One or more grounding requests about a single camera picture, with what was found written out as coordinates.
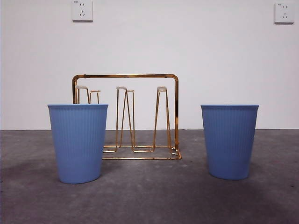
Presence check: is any blue ribbed plastic cup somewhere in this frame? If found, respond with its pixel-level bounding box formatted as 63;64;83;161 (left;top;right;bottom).
47;104;109;184
200;104;259;180

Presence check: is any gold wire cup rack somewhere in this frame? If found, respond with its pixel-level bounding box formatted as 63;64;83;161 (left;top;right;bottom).
71;74;182;161

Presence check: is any white wall socket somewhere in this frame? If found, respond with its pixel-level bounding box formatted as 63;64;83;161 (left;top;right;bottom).
274;2;295;25
71;0;93;23

